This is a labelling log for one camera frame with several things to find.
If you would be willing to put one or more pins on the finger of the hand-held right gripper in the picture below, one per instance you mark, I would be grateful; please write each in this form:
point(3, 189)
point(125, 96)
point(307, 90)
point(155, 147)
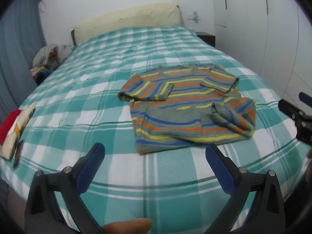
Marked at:
point(306, 97)
point(290, 108)

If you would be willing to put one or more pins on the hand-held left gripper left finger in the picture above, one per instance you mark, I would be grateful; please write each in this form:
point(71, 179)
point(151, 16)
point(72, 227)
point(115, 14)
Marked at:
point(90, 167)

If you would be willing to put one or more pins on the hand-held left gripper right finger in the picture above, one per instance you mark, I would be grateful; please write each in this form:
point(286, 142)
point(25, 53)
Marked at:
point(219, 168)

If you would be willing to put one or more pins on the striped knitted sweater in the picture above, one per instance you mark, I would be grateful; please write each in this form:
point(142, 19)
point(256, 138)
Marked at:
point(175, 107)

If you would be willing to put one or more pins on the pile of clothes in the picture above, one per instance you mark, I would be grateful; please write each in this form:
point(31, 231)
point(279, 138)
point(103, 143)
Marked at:
point(45, 56)

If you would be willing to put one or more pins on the person's left hand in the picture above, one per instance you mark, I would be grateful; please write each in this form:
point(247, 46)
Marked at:
point(126, 226)

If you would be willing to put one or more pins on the bed with green plaid sheet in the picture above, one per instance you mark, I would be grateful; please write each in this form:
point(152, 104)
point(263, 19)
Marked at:
point(85, 97)

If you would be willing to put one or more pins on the black phone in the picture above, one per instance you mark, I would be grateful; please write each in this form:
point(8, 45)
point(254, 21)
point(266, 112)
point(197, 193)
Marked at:
point(19, 152)

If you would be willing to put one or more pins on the folded red cream cloth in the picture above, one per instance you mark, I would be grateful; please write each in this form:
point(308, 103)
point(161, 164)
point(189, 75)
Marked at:
point(22, 120)

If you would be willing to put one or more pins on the dark wooden nightstand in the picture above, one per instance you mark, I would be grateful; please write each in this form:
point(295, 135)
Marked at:
point(207, 38)

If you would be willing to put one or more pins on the white wardrobe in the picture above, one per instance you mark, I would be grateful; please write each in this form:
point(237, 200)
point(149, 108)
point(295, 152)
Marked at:
point(243, 4)

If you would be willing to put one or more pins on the blue plug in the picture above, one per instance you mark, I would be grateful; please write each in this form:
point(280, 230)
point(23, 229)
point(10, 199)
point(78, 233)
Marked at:
point(195, 15)

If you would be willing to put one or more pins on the blue curtain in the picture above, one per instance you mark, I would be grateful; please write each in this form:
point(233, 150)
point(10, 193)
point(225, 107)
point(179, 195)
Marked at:
point(17, 41)

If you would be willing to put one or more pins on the cream padded headboard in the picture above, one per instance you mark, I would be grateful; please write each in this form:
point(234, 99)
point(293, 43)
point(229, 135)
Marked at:
point(126, 19)

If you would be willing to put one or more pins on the white wall socket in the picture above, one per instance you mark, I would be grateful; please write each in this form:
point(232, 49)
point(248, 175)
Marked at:
point(189, 17)

